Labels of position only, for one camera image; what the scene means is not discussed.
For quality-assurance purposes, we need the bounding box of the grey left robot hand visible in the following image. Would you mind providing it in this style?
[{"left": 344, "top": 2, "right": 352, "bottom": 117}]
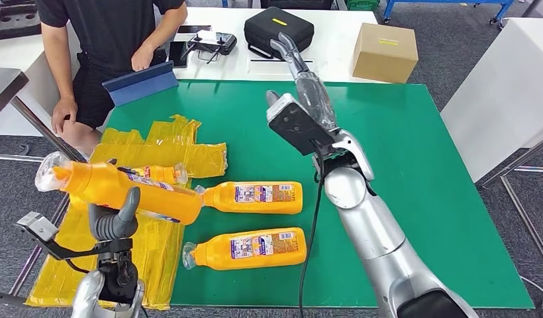
[{"left": 87, "top": 186, "right": 142, "bottom": 241}]

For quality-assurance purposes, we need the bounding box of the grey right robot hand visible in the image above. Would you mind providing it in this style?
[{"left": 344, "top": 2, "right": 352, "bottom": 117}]
[{"left": 266, "top": 32, "right": 338, "bottom": 133}]

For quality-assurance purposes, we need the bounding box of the orange detergent bottle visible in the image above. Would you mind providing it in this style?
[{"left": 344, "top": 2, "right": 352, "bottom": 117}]
[
  {"left": 193, "top": 181, "right": 304, "bottom": 216},
  {"left": 68, "top": 162, "right": 189, "bottom": 211},
  {"left": 34, "top": 151, "right": 203, "bottom": 226},
  {"left": 181, "top": 227, "right": 308, "bottom": 272}
]

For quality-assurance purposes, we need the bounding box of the white desk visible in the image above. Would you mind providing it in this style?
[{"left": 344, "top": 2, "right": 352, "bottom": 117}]
[{"left": 0, "top": 7, "right": 385, "bottom": 137}]

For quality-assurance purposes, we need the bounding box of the yellow plastic sheet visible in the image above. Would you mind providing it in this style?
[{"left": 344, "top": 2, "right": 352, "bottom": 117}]
[{"left": 25, "top": 115, "right": 228, "bottom": 311}]

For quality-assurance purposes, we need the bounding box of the brown cardboard box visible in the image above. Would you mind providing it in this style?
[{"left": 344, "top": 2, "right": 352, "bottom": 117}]
[{"left": 352, "top": 23, "right": 419, "bottom": 85}]

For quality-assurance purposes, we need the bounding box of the black carrying case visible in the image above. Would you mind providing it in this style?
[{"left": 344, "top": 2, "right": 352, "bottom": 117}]
[{"left": 244, "top": 6, "right": 315, "bottom": 61}]

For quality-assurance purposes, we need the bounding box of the green table mat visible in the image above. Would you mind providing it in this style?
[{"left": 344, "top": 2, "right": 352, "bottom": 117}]
[{"left": 105, "top": 80, "right": 536, "bottom": 309}]

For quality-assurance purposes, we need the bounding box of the black box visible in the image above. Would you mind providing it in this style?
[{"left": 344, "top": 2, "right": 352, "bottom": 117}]
[{"left": 259, "top": 0, "right": 334, "bottom": 11}]

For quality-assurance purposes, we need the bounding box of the green plastic crate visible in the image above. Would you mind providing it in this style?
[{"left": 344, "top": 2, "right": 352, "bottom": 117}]
[{"left": 345, "top": 0, "right": 381, "bottom": 13}]

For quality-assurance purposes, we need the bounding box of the black remote controller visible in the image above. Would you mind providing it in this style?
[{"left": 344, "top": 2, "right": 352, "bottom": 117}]
[{"left": 180, "top": 31, "right": 238, "bottom": 65}]

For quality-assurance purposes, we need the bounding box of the blue tablet case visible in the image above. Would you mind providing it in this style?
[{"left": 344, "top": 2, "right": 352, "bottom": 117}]
[{"left": 101, "top": 61, "right": 179, "bottom": 107}]

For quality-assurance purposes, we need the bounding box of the black smartphone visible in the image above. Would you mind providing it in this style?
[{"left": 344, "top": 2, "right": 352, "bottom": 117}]
[{"left": 168, "top": 41, "right": 189, "bottom": 70}]

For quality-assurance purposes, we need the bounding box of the blue metal cart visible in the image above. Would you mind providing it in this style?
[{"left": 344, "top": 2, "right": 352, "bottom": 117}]
[{"left": 382, "top": 0, "right": 515, "bottom": 26}]

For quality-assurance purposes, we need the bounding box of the grey side table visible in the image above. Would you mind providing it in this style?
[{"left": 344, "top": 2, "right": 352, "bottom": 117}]
[{"left": 0, "top": 68, "right": 81, "bottom": 161}]

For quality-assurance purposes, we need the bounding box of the white side table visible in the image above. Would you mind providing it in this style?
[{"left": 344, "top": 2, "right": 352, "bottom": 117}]
[{"left": 438, "top": 17, "right": 543, "bottom": 184}]

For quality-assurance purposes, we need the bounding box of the person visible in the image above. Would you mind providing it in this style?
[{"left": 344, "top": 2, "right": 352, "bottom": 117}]
[{"left": 34, "top": 0, "right": 189, "bottom": 150}]

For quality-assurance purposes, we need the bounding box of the black foam tray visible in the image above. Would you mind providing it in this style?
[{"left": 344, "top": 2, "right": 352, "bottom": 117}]
[{"left": 0, "top": 0, "right": 42, "bottom": 41}]

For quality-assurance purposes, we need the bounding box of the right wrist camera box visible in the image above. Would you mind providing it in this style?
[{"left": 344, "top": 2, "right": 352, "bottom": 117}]
[{"left": 267, "top": 93, "right": 336, "bottom": 157}]

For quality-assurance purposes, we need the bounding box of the white desk cable cover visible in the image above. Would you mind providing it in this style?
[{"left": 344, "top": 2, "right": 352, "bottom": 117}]
[{"left": 246, "top": 58, "right": 317, "bottom": 76}]

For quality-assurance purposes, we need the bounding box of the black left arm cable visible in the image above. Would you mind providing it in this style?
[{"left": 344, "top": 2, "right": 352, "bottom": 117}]
[{"left": 65, "top": 258, "right": 90, "bottom": 275}]

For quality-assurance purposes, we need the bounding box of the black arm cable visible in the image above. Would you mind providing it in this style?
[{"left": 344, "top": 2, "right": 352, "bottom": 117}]
[
  {"left": 65, "top": 258, "right": 90, "bottom": 275},
  {"left": 297, "top": 140, "right": 327, "bottom": 318}
]

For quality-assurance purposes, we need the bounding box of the metal frame bar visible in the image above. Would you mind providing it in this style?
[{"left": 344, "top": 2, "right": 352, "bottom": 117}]
[
  {"left": 499, "top": 175, "right": 543, "bottom": 275},
  {"left": 0, "top": 206, "right": 71, "bottom": 308}
]

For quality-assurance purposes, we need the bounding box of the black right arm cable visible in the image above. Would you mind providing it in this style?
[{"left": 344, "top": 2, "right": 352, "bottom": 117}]
[{"left": 297, "top": 140, "right": 327, "bottom": 318}]

